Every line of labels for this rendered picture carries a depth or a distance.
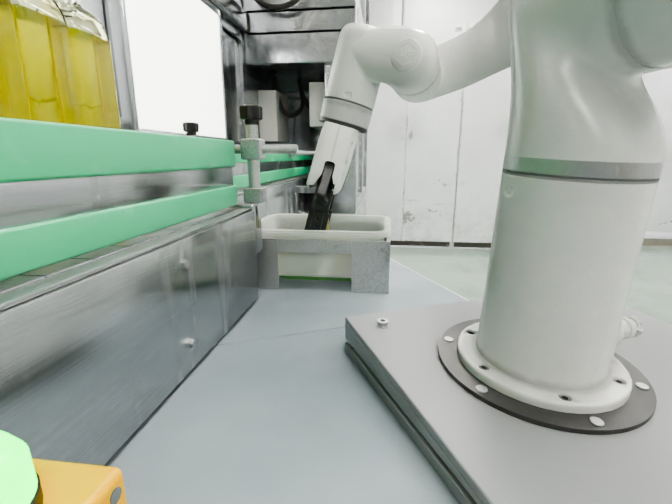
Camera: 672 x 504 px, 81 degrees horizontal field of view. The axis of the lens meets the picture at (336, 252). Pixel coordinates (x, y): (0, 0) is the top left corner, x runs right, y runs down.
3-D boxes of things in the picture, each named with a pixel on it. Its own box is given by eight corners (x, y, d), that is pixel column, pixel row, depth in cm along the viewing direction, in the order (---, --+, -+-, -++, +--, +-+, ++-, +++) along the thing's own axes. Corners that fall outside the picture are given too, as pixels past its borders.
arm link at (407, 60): (447, 51, 56) (445, 26, 47) (424, 126, 59) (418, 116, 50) (350, 32, 60) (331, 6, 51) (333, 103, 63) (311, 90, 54)
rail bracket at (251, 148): (186, 199, 56) (177, 107, 53) (300, 201, 54) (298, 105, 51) (175, 202, 53) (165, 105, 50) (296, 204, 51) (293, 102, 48)
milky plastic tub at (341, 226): (273, 256, 77) (271, 212, 74) (388, 260, 74) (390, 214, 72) (241, 285, 60) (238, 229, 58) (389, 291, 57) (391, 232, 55)
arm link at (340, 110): (328, 102, 63) (323, 120, 64) (321, 94, 55) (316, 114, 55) (372, 114, 63) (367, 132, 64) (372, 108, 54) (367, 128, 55)
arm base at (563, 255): (552, 316, 41) (583, 165, 36) (693, 386, 30) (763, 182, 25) (427, 340, 36) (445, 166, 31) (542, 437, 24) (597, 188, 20)
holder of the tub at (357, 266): (247, 258, 77) (245, 219, 75) (388, 263, 74) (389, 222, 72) (209, 286, 60) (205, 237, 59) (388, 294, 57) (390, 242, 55)
